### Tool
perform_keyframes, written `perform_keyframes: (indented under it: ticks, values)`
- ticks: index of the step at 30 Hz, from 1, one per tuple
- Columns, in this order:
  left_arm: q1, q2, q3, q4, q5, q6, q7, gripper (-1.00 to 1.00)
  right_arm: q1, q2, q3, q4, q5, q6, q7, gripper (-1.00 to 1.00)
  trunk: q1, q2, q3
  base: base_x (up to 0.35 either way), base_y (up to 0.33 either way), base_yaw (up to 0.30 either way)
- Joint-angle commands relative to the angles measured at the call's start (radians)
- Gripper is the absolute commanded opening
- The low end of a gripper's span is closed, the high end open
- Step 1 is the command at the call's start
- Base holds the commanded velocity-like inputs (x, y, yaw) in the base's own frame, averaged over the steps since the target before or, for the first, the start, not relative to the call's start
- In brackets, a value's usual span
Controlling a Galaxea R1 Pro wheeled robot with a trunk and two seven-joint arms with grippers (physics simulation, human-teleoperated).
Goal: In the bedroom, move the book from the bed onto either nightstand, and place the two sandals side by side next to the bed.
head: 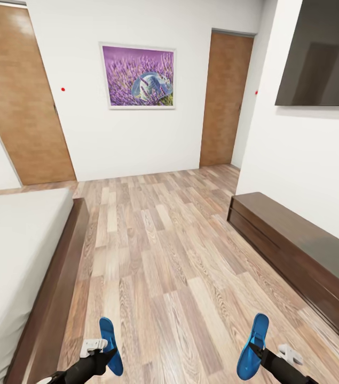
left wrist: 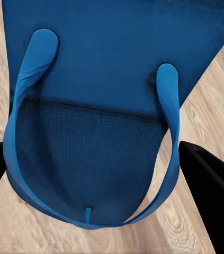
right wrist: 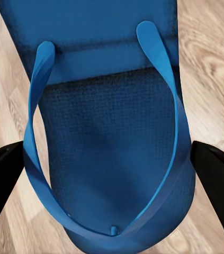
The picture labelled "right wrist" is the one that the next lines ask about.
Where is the sandal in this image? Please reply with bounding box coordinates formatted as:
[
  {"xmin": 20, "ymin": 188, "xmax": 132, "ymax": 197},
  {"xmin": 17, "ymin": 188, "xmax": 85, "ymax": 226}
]
[{"xmin": 0, "ymin": 0, "xmax": 196, "ymax": 254}]

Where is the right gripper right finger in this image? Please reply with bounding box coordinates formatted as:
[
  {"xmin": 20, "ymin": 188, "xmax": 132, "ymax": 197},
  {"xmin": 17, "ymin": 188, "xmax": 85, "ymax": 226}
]
[{"xmin": 190, "ymin": 141, "xmax": 224, "ymax": 228}]

